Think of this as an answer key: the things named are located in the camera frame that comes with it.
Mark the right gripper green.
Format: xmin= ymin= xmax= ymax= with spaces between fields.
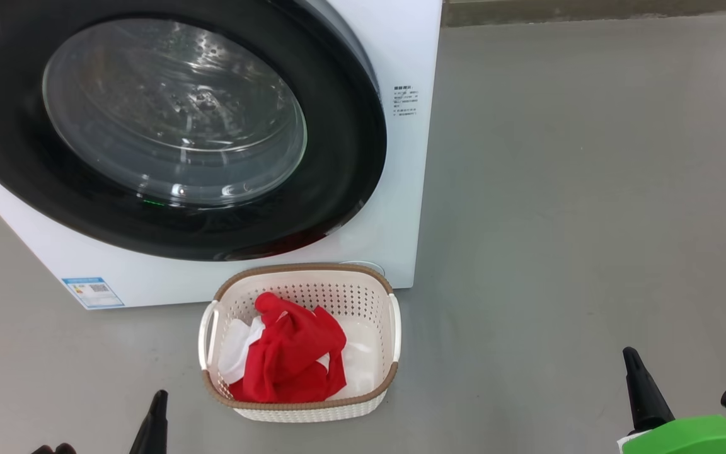
xmin=617 ymin=346 xmax=726 ymax=454

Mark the dark round glass machine door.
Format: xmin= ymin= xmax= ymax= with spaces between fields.
xmin=0 ymin=0 xmax=388 ymax=263

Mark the cream basket with brown rim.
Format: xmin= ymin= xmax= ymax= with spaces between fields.
xmin=198 ymin=263 xmax=402 ymax=424

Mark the blue energy label sticker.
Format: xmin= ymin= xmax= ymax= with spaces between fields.
xmin=62 ymin=276 xmax=126 ymax=310

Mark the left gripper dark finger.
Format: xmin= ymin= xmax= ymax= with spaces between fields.
xmin=129 ymin=390 xmax=170 ymax=454

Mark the round white drain cover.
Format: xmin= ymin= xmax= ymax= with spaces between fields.
xmin=338 ymin=260 xmax=386 ymax=279

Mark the white front-load washing machine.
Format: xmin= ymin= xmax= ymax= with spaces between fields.
xmin=0 ymin=0 xmax=443 ymax=310

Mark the red and white garment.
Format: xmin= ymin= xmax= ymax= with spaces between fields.
xmin=229 ymin=291 xmax=348 ymax=404

